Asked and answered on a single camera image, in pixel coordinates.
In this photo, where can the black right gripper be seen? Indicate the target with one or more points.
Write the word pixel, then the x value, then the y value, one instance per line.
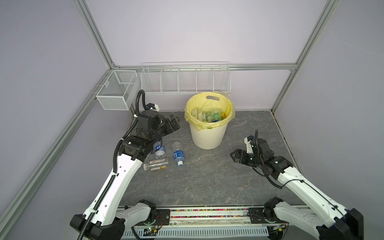
pixel 238 151

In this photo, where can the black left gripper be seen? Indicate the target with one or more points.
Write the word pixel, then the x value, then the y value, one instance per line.
pixel 176 124

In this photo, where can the clear bottle green label front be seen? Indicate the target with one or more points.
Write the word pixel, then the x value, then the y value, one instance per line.
pixel 197 113

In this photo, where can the clear bottle green white label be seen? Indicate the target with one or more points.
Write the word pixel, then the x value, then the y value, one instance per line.
pixel 207 117

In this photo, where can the clear bottle blue label white cap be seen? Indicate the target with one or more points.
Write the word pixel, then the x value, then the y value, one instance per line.
pixel 217 115

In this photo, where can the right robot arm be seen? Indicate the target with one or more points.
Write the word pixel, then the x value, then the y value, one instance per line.
pixel 348 226

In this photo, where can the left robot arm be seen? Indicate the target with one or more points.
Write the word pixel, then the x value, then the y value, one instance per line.
pixel 101 221

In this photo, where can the cream plastic waste bin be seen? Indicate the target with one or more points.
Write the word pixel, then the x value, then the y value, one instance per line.
pixel 208 139

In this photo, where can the yellow bin liner bag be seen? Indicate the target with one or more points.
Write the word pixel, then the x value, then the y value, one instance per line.
pixel 207 102

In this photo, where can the Pocari bottle blue label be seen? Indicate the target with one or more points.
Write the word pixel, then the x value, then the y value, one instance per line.
pixel 178 154

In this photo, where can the small bottle blue cap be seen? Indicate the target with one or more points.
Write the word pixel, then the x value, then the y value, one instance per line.
pixel 159 150

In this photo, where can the small clear bottle lying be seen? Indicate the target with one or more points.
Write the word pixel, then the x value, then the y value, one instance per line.
pixel 158 164

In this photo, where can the white mesh box basket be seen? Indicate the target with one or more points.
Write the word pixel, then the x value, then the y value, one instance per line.
pixel 119 90

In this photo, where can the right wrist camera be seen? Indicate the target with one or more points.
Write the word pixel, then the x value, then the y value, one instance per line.
pixel 249 147

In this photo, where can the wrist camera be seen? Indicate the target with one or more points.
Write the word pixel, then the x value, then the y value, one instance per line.
pixel 249 147
pixel 153 107

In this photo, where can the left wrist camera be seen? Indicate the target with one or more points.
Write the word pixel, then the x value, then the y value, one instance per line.
pixel 153 107

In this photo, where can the white wire shelf basket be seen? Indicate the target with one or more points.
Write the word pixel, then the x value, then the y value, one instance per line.
pixel 186 77

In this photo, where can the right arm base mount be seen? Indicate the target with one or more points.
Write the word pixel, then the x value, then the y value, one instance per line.
pixel 257 215

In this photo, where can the aluminium front rail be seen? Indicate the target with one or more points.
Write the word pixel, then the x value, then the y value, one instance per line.
pixel 207 214

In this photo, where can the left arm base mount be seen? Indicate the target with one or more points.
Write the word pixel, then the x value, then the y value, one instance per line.
pixel 159 217

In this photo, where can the white vented cable duct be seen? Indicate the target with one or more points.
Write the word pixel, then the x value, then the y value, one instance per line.
pixel 204 232

